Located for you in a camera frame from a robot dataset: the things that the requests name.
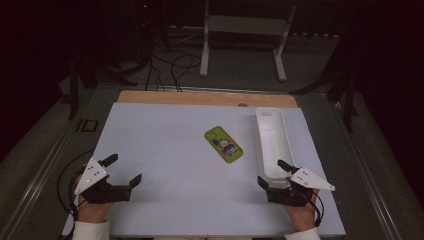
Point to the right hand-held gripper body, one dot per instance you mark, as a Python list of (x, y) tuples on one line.
[(308, 180)]

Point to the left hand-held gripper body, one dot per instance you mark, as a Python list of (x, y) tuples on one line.
[(91, 173)]

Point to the black rectangular floor frame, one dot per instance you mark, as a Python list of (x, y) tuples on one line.
[(79, 125)]

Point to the black tripod stand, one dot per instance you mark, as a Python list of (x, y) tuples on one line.
[(348, 100)]

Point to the green cartoon phone case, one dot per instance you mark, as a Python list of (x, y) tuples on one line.
[(223, 144)]

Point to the white oblong tray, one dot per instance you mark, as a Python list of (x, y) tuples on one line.
[(271, 140)]

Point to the person's right hand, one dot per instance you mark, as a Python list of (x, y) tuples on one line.
[(303, 216)]

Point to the white metal stand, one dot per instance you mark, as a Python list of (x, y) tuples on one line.
[(245, 25)]

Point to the black curtain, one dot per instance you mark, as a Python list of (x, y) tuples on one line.
[(316, 16)]

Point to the white board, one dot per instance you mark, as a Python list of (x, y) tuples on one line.
[(160, 150)]

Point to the person's left hand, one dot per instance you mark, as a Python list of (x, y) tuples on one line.
[(93, 213)]

